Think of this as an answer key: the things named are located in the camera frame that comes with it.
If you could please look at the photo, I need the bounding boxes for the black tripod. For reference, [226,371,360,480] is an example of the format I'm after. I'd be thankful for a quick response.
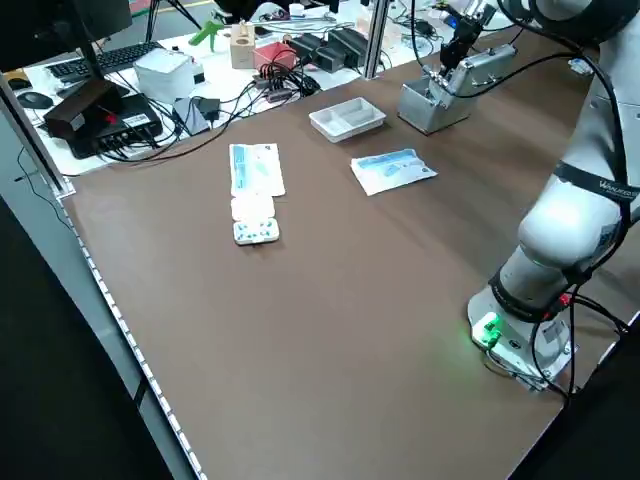
[143,0,202,42]

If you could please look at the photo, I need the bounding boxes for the black network switch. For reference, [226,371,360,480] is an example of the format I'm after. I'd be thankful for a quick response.
[67,94,164,161]

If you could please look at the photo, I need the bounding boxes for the open white plaster box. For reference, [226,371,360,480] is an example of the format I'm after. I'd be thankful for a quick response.
[230,194,282,248]

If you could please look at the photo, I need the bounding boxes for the black keyboard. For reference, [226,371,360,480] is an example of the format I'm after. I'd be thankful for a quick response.
[46,41,164,84]

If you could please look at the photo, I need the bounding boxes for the black mouse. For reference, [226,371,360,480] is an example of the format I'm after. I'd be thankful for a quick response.
[18,90,54,109]

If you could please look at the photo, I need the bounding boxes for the black base cable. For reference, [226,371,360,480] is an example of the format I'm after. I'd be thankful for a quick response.
[529,292,634,401]

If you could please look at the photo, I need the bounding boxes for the long white blue packet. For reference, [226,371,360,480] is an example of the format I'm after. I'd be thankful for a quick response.
[228,142,287,198]

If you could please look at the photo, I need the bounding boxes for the green glue gun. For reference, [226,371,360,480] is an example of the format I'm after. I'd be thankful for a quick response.
[188,18,227,54]

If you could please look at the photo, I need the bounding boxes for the wide white blue packet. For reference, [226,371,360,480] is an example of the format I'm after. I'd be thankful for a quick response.
[349,147,440,197]

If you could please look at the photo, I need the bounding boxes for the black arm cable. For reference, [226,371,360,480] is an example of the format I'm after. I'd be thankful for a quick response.
[499,0,634,261]

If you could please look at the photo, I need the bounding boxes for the black monitor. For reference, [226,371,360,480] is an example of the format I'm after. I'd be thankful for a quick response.
[0,0,134,81]

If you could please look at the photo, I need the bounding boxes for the aluminium first-aid case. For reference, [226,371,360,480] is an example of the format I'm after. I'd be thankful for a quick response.
[397,43,519,135]

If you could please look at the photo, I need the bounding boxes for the white plastic partition tray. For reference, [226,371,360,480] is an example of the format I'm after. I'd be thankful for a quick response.
[307,96,388,145]

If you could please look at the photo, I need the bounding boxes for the aluminium profile post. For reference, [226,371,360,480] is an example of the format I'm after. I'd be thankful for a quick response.
[362,0,392,81]

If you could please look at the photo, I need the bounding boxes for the black power supply brick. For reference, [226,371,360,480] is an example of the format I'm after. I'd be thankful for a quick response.
[327,27,370,67]
[288,32,346,72]

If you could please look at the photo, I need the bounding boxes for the red box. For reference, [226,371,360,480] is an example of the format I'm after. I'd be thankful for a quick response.
[252,41,299,74]

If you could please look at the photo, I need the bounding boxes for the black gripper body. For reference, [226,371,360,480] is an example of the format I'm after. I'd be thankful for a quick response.
[448,18,485,54]

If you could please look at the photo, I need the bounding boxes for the usb hub with cables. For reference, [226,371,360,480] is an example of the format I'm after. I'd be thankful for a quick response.
[251,62,321,105]

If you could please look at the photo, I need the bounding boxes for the grey adapter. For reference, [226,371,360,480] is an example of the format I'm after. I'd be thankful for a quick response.
[171,97,212,137]

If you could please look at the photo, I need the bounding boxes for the dark brown box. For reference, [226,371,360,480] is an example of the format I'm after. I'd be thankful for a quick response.
[43,79,132,142]

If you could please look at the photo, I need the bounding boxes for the black plug adapter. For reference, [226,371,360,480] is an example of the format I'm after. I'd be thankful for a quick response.
[196,97,222,122]

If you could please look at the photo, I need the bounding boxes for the wooden block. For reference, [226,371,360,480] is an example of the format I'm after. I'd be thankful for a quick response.
[229,21,258,70]

